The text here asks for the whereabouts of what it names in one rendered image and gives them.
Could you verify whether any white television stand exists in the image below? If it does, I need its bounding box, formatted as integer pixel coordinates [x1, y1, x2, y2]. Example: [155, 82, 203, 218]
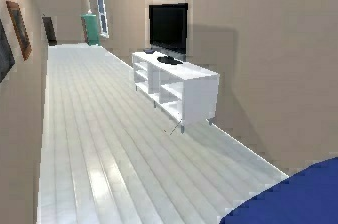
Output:
[131, 50, 220, 135]

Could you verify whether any black television set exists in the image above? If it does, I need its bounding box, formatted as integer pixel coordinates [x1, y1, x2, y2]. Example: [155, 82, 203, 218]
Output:
[148, 2, 189, 66]

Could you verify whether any green cabinet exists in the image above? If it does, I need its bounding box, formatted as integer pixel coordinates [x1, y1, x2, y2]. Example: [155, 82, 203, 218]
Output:
[80, 12, 101, 47]

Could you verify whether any white framed window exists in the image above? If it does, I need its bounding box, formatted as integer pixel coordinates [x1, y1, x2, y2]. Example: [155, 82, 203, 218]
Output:
[96, 0, 110, 39]

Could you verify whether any brown framed wall picture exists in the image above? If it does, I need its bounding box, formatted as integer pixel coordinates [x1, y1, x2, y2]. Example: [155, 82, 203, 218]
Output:
[5, 0, 33, 62]

